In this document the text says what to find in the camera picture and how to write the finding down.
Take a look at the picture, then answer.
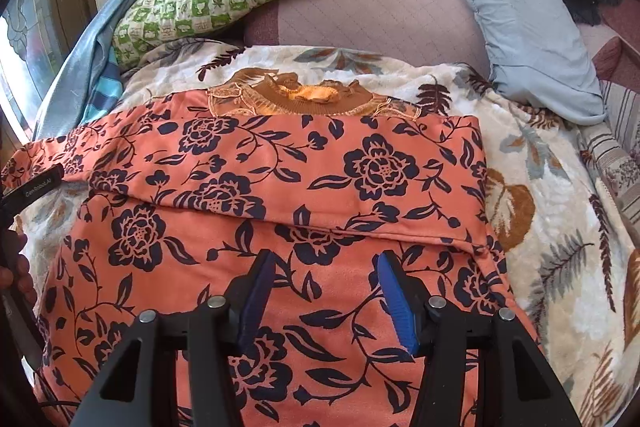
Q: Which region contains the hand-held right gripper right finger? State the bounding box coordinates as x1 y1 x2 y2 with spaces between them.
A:
376 251 583 427

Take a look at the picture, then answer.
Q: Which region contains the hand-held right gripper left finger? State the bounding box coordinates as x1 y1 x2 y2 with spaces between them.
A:
70 251 279 427

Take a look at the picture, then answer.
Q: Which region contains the orange floral garment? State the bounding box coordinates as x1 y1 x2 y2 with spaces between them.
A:
0 74 511 427

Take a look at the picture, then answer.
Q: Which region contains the person's left hand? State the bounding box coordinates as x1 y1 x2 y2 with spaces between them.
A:
0 231 38 308

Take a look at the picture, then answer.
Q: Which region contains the teal striped cloth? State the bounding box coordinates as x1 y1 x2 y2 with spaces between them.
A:
80 57 123 125

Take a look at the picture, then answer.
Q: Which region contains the blue satin cloth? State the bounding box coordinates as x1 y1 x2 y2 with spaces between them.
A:
32 0 188 140

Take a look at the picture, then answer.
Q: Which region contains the cream leaf-print blanket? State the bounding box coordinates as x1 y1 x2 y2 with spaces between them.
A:
15 42 640 427

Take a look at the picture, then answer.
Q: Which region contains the striped floral bedsheet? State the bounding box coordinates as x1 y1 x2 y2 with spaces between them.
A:
575 0 640 228

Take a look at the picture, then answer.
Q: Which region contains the pink quilted cushion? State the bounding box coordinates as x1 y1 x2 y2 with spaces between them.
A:
243 0 488 68

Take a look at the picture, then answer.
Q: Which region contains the light blue pillow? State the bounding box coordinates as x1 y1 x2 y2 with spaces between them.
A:
421 0 608 125

